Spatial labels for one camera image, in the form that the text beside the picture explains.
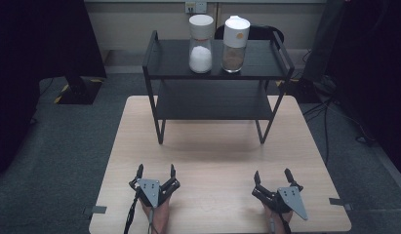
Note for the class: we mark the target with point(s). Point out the grey tape strip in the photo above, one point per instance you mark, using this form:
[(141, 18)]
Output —
[(339, 202), (95, 209)]

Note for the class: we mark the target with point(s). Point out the black stand base yellow stripes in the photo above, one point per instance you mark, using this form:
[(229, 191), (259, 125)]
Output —
[(302, 91), (78, 92)]

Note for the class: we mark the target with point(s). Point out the black two-tier shelf rack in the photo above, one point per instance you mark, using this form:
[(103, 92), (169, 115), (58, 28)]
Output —
[(175, 61)]

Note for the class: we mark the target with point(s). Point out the dark grey upright panel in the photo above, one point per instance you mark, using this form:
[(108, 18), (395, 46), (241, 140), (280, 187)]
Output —
[(325, 39)]

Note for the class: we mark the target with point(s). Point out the person's right hand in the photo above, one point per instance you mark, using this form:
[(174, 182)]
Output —
[(276, 222)]

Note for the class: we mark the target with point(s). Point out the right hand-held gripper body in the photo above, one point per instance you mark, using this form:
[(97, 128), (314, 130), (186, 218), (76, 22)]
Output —
[(287, 198)]

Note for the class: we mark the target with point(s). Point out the glass jar of white powder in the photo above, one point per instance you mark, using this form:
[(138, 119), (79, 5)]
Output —
[(200, 58)]

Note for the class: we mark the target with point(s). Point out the white wall socket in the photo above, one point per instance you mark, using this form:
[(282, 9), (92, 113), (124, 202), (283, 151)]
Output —
[(196, 7)]

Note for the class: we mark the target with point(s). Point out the dark curtain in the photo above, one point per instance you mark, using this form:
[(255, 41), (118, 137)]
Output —
[(373, 65), (32, 65)]

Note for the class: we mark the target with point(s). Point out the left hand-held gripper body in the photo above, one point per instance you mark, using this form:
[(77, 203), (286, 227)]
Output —
[(151, 191)]

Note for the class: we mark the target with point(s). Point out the black chair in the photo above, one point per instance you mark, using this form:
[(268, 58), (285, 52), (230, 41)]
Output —
[(263, 32)]

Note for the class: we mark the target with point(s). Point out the glass jar of brown powder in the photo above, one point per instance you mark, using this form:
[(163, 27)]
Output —
[(234, 55)]

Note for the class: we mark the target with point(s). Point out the person's left hand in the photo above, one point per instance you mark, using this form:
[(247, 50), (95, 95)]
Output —
[(160, 217)]

